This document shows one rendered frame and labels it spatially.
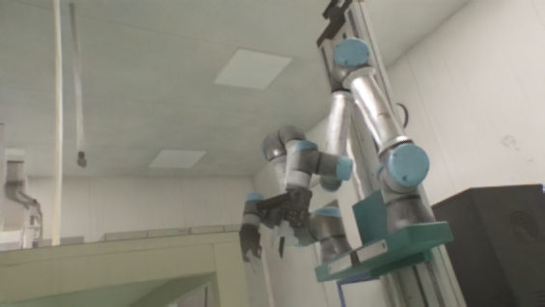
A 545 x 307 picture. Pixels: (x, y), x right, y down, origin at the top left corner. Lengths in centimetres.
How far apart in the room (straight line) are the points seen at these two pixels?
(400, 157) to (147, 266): 78
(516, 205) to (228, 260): 111
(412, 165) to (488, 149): 278
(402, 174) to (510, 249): 53
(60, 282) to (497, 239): 132
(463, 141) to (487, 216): 258
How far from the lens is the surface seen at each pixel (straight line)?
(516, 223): 186
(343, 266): 181
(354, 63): 155
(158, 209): 642
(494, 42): 430
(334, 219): 197
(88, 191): 630
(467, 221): 181
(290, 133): 204
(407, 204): 155
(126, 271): 109
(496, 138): 417
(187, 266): 113
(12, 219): 212
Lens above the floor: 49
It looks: 22 degrees up
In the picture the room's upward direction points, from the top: 12 degrees counter-clockwise
